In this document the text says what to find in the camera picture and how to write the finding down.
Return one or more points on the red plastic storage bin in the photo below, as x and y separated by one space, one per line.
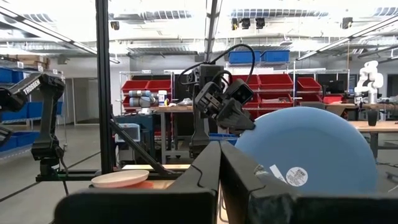
275 100
308 84
253 107
248 79
275 81
332 99
135 85
158 84

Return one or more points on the brown cardboard box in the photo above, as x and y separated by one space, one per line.
31 59

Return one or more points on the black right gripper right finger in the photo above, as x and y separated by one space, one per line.
280 208

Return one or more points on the black cup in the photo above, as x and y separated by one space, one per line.
372 118

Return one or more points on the blue plastic crate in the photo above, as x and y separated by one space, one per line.
224 137

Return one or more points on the black aluminium rig frame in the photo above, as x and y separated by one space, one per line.
104 93

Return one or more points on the large blue plate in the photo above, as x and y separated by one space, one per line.
311 146

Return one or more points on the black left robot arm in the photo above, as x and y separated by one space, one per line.
199 124

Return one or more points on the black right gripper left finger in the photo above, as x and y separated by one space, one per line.
155 208

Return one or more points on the white bottle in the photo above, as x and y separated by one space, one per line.
162 98

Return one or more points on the blue plastic storage bin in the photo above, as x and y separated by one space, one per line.
275 56
31 110
9 75
21 138
244 57

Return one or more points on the light blue device box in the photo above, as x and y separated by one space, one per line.
127 132

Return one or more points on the dark blue equipment cabinet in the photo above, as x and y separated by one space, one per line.
146 124

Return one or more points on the wooden workbench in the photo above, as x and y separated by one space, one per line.
174 109

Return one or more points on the long wooden table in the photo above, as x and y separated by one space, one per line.
385 126

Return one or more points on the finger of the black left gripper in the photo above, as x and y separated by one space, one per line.
228 119
242 116

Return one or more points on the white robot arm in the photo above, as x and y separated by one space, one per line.
370 77

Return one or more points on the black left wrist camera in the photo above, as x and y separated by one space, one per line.
239 91

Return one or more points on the small cream plate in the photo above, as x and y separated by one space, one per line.
119 178

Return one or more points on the orange plate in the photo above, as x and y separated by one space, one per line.
143 185

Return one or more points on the black background robot arm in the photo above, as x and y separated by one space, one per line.
46 124

